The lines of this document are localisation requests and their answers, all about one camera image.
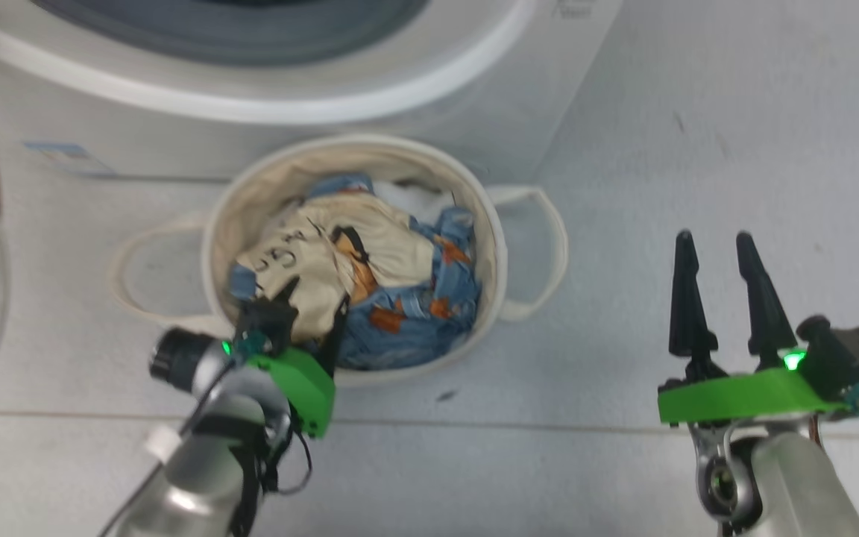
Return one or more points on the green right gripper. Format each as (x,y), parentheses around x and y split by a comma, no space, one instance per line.
(743,395)

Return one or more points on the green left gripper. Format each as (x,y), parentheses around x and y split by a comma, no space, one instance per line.
(303,380)

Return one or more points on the cream garment with black print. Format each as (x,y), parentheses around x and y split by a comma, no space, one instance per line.
(310,261)

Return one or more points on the blue garment with orange pattern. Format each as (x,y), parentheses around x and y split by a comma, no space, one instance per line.
(414,328)

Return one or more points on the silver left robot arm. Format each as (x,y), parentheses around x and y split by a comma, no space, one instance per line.
(198,485)

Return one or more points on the white front-load washing machine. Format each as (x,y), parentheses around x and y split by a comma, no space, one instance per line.
(325,142)

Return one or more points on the cream canvas laundry basket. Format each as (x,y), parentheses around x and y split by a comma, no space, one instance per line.
(250,194)

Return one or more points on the white liner sheet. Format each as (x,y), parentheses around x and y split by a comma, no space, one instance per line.
(411,198)

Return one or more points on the blue energy label sticker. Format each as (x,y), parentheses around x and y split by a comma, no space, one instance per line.
(64,158)

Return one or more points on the small black text sticker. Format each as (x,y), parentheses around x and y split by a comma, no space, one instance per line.
(575,9)

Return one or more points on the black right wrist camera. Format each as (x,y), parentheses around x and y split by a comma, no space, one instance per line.
(854,354)

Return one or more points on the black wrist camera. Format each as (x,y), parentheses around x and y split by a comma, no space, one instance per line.
(176,358)
(854,354)

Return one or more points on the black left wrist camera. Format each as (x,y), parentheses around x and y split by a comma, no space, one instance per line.
(176,358)

